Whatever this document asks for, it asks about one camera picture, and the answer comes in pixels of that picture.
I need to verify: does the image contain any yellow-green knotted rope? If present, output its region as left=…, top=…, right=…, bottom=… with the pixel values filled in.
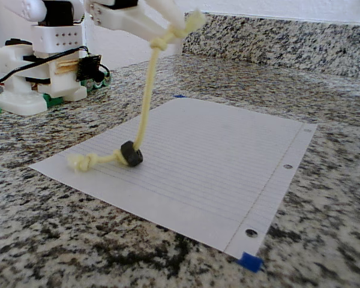
left=66, top=10, right=206, bottom=175

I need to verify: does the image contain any black hex nut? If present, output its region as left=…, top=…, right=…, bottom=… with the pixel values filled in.
left=120, top=140, right=144, bottom=167

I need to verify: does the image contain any wooden stick spacer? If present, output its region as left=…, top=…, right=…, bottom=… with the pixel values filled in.
left=56, top=59, right=80, bottom=74

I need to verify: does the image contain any granite backsplash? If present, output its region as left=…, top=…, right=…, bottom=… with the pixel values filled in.
left=181, top=11, right=360, bottom=80

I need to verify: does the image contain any lined white paper sheet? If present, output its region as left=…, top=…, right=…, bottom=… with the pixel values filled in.
left=29, top=97, right=318, bottom=259

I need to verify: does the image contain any black camera board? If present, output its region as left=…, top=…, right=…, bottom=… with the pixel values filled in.
left=76, top=54, right=103, bottom=82

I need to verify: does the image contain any black cable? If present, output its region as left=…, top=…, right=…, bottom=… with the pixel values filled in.
left=100, top=64, right=112, bottom=83
left=0, top=46, right=85, bottom=85

